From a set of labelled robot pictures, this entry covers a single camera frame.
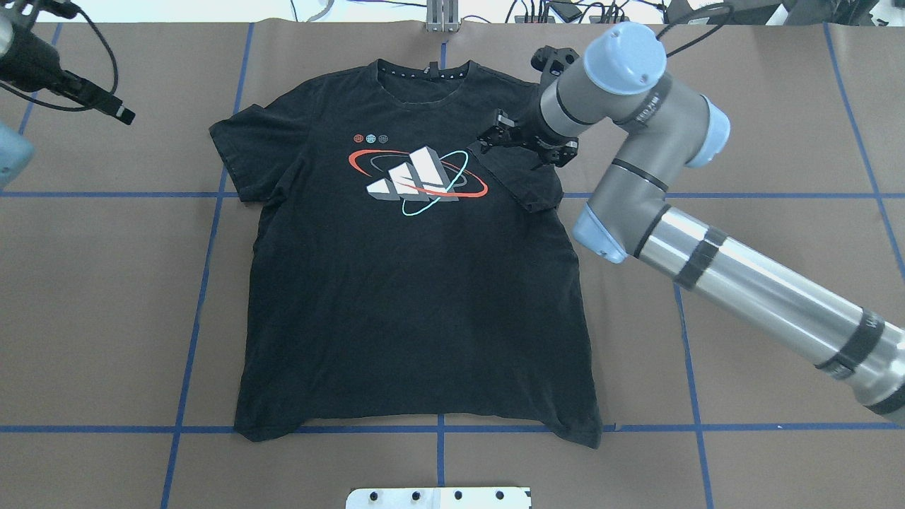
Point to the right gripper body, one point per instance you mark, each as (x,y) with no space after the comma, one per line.
(532,132)

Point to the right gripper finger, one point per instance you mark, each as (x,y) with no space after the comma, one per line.
(505,125)
(488,141)

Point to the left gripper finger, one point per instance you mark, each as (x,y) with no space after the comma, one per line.
(90,95)

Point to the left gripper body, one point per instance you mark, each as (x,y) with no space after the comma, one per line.
(44,66)

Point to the black graphic t-shirt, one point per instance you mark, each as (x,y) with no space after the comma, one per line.
(397,269)

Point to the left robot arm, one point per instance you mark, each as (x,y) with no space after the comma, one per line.
(16,150)

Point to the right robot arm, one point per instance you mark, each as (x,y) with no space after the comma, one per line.
(543,366)

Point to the black box on desk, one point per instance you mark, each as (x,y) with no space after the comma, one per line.
(743,12)

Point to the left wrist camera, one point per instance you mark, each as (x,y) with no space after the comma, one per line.
(24,13)

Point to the aluminium frame post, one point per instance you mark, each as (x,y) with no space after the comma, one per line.
(442,16)

